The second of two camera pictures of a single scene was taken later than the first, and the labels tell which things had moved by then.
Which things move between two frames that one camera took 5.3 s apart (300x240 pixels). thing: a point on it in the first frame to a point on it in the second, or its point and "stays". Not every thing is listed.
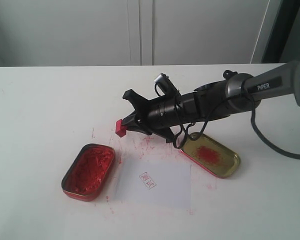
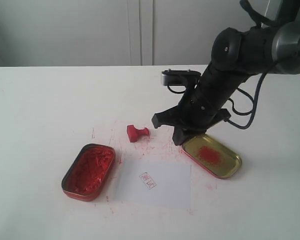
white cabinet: [101, 32] stays
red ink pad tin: [86, 176] stays
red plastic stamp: [120, 129] to [134, 133]
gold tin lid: [213, 155] stays
